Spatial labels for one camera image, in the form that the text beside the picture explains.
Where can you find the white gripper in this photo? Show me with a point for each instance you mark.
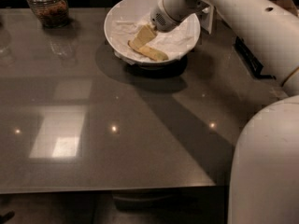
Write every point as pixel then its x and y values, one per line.
pixel 163 20

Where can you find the white bowl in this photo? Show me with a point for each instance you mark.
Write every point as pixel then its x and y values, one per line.
pixel 130 9

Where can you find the glass jar with grains left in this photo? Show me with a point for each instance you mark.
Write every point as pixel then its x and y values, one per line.
pixel 51 13

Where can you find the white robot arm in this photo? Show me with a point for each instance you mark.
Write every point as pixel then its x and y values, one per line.
pixel 263 175

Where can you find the white paper bowl liner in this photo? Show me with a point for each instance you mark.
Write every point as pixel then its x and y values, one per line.
pixel 175 44

